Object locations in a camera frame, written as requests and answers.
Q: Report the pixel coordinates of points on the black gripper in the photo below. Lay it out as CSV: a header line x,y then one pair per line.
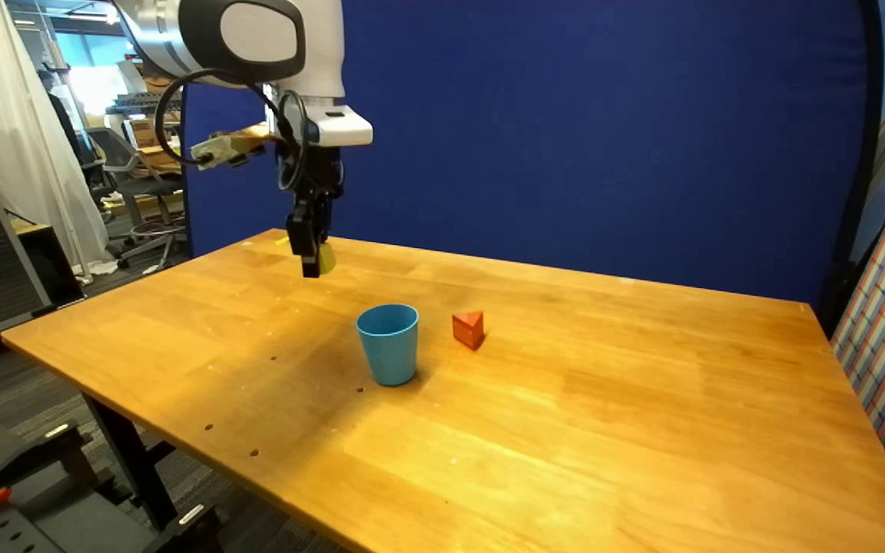
x,y
313,172

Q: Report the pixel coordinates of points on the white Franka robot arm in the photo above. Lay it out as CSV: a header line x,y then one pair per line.
x,y
259,46

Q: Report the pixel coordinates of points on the blue plastic cup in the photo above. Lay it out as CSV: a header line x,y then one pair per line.
x,y
387,342

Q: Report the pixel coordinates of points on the orange triangular block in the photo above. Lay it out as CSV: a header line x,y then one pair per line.
x,y
468,329

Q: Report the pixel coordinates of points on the metal storage shelf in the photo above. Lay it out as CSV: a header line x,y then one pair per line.
x,y
138,172

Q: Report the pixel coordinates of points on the blue fabric backdrop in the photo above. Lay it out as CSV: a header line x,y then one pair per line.
x,y
584,132

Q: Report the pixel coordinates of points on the black table leg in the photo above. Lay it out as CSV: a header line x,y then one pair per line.
x,y
137,463

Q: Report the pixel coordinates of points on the white curtain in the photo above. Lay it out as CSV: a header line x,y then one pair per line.
x,y
22,154

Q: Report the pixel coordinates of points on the black stand base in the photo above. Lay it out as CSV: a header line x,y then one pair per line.
x,y
45,503

